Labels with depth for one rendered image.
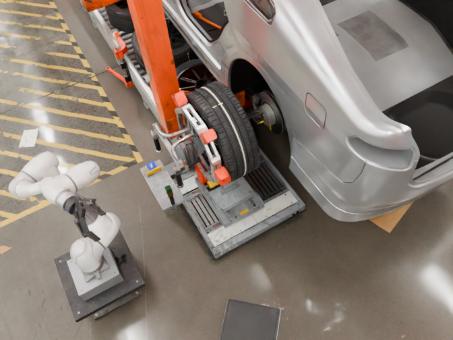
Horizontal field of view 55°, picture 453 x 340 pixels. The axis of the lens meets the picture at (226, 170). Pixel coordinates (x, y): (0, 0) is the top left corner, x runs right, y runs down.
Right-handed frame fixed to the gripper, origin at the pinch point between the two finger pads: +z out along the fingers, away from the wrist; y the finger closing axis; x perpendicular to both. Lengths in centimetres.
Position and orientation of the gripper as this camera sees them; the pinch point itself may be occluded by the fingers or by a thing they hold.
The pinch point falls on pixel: (99, 226)
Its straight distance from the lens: 203.0
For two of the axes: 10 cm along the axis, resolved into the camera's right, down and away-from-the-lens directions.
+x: -5.7, 1.6, -8.0
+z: 7.7, 4.5, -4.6
